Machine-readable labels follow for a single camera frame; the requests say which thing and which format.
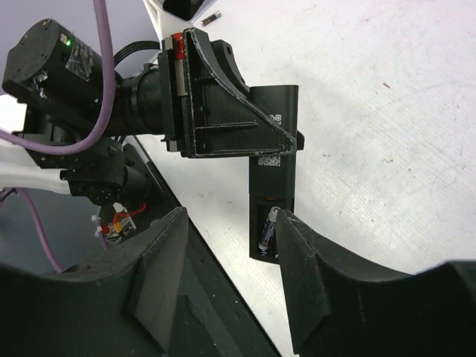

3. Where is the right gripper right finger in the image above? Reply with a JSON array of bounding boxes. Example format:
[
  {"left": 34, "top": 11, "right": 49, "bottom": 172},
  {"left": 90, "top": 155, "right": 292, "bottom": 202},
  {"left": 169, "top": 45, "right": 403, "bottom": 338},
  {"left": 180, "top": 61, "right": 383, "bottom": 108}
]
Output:
[{"left": 277, "top": 210, "right": 475, "bottom": 356}]

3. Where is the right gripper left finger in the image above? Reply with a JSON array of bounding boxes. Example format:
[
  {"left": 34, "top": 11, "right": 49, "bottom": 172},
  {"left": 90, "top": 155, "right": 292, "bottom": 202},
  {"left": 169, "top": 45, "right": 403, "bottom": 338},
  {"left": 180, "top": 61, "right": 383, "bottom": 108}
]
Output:
[{"left": 1, "top": 208, "right": 188, "bottom": 356}]

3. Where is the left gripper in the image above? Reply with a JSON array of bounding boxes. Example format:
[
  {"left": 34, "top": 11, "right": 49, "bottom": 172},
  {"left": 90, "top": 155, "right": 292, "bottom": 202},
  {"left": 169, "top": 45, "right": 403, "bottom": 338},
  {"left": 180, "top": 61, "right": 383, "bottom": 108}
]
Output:
[{"left": 158, "top": 28, "right": 297, "bottom": 158}]

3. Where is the slim black remote control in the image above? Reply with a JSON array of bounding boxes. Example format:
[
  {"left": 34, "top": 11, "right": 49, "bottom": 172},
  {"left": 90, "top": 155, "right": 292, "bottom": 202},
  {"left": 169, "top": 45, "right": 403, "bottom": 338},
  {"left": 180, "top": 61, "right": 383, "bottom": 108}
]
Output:
[{"left": 248, "top": 85, "right": 304, "bottom": 264}]

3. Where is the AAA battery pair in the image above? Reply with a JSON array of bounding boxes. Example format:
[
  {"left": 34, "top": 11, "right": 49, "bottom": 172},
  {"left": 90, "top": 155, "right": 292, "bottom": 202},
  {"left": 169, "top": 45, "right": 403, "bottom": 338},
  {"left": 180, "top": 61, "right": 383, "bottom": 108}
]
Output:
[{"left": 200, "top": 11, "right": 222, "bottom": 27}]

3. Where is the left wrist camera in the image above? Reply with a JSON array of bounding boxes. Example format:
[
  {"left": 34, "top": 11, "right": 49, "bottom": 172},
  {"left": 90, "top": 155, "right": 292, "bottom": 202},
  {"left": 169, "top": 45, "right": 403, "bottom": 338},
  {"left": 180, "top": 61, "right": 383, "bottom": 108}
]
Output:
[{"left": 143, "top": 0, "right": 216, "bottom": 39}]

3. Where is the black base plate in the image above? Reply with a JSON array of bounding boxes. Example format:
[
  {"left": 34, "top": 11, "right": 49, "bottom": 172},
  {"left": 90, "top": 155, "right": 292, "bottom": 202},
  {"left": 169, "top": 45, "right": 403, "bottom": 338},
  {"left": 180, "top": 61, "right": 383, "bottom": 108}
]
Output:
[{"left": 122, "top": 133, "right": 283, "bottom": 357}]

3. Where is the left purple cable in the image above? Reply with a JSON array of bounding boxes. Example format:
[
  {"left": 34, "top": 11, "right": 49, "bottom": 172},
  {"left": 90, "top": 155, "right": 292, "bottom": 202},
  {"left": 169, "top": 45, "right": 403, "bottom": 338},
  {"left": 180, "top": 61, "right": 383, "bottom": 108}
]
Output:
[{"left": 0, "top": 0, "right": 117, "bottom": 274}]

